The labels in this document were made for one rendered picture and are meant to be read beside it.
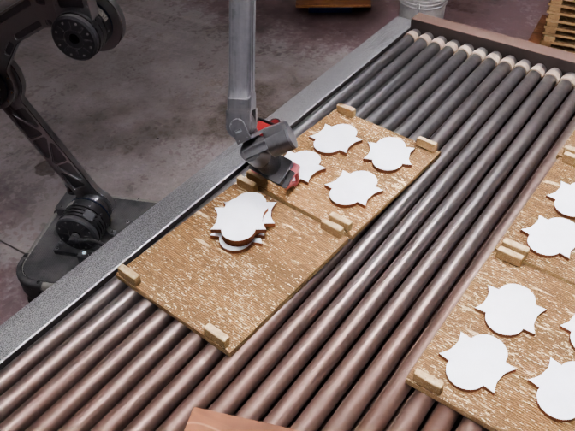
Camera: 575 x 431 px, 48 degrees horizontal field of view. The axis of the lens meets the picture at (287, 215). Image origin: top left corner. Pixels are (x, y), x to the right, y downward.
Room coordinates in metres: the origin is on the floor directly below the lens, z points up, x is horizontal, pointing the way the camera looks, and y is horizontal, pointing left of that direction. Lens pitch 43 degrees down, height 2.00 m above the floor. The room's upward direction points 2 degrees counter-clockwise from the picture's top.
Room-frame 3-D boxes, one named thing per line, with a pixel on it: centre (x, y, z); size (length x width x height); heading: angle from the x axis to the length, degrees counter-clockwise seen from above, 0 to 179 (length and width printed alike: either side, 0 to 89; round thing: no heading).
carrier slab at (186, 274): (1.02, 0.13, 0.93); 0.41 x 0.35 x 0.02; 139
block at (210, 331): (0.79, 0.15, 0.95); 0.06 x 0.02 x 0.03; 49
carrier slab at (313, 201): (1.34, -0.15, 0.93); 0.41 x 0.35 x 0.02; 138
